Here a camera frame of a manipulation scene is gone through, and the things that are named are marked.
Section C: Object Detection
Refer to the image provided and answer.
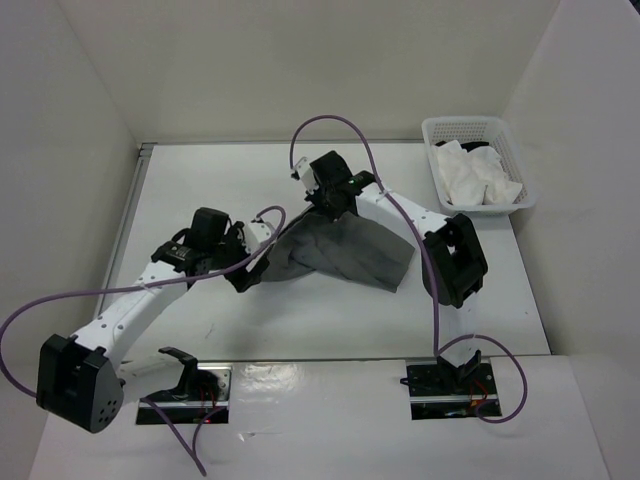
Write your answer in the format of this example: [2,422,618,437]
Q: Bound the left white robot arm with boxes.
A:
[36,207,279,433]

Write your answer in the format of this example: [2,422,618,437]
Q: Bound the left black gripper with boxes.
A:
[208,221,269,292]

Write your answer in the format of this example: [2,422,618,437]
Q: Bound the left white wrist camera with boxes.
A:
[238,220,275,255]

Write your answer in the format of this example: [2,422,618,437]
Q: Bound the white crumpled cloth in basket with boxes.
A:
[432,144,523,207]

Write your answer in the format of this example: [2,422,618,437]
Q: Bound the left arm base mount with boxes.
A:
[144,363,232,426]

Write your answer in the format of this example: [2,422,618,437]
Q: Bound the black garment in basket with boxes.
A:
[435,140,489,152]

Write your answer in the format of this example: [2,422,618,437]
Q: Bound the grey pleated skirt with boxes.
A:
[262,208,415,293]

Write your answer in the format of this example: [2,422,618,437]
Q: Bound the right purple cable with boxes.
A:
[289,114,530,424]

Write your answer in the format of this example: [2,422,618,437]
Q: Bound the purple cable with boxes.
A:
[289,114,530,424]
[0,205,288,476]

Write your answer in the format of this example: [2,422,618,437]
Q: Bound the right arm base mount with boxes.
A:
[400,360,502,421]

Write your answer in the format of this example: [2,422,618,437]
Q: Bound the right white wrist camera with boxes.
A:
[291,157,318,193]

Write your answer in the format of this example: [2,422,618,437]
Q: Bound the white plastic mesh basket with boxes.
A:
[421,116,538,216]

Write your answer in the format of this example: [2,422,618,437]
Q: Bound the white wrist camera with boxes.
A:
[291,157,318,193]
[238,220,275,255]

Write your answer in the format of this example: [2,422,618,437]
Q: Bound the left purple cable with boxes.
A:
[0,205,288,476]

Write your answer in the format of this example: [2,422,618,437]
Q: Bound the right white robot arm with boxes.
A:
[291,151,488,393]

